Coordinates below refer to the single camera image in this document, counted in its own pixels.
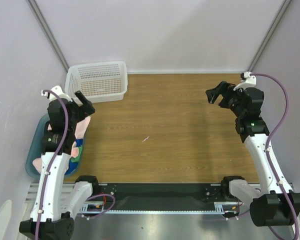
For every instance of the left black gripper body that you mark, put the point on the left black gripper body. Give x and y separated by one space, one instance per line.
78 112

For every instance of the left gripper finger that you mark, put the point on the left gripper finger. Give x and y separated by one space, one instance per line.
78 98
88 108

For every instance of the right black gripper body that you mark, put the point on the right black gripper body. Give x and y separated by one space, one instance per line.
226 95

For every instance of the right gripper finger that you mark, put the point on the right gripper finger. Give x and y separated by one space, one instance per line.
224 102
213 94

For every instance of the pink towel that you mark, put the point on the pink towel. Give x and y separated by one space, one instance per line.
81 128

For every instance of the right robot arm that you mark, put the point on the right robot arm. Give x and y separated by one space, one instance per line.
275 204

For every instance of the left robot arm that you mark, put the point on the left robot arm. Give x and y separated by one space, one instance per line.
51 217

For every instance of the white perforated plastic basket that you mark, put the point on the white perforated plastic basket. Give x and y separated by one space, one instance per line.
98 82

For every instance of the blue translucent plastic tub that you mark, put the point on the blue translucent plastic tub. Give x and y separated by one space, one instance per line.
35 149

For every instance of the green towel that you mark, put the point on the green towel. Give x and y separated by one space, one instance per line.
76 154

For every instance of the blue towel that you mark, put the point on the blue towel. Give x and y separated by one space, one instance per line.
72 166

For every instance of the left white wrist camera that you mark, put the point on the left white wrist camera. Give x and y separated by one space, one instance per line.
57 90

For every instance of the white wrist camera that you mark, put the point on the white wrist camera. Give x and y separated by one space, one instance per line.
248 80
57 90

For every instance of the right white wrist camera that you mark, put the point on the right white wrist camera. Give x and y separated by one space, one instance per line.
248 80

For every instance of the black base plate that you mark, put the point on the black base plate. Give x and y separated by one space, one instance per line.
162 198

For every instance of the slotted aluminium rail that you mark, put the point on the slotted aluminium rail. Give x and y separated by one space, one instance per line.
88 197

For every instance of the left aluminium frame post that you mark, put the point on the left aluminium frame post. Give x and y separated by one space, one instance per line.
35 8

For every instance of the aluminium frame post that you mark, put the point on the aluminium frame post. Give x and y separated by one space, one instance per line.
35 8
271 30

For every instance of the right aluminium frame post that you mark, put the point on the right aluminium frame post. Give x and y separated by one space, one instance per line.
271 30

